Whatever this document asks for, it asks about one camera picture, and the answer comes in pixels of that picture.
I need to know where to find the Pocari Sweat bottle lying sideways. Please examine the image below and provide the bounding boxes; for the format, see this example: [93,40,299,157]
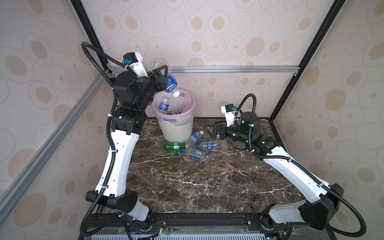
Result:
[185,131,204,147]

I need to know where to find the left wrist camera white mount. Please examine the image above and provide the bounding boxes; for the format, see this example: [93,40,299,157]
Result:
[123,52,148,78]

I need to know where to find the pink bin liner bag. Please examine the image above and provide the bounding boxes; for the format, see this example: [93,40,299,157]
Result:
[152,89,197,126]

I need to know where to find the aluminium rail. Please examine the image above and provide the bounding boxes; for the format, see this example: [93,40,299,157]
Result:
[1,76,104,224]
[169,65,300,74]

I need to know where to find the aluminium rail back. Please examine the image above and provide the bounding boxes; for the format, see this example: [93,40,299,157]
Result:
[169,65,300,74]

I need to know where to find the clear bottle barcode blue cap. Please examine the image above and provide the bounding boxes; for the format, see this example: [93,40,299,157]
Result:
[181,148,206,163]

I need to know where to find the aluminium rail left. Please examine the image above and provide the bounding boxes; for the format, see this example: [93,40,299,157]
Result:
[1,76,104,224]

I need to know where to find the blue label white cap bottle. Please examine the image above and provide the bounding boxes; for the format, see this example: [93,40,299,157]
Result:
[159,96,171,114]

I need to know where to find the green bottle near bin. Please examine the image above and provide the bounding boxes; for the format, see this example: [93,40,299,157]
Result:
[164,142,189,152]

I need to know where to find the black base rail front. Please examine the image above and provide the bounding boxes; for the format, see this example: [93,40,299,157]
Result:
[85,213,336,240]

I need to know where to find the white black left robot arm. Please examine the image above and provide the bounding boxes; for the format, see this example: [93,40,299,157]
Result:
[80,42,169,237]

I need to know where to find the clear unlabelled crushed bottle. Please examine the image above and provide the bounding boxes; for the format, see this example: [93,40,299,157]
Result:
[217,139,229,152]

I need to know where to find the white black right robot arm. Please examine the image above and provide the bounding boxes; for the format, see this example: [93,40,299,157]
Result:
[209,94,367,238]

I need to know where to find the Pepsi water bottle blue cap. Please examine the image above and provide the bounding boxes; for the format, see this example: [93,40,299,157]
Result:
[196,140,220,151]

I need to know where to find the white ribbed waste bin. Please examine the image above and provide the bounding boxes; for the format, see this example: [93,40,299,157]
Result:
[159,121,193,142]

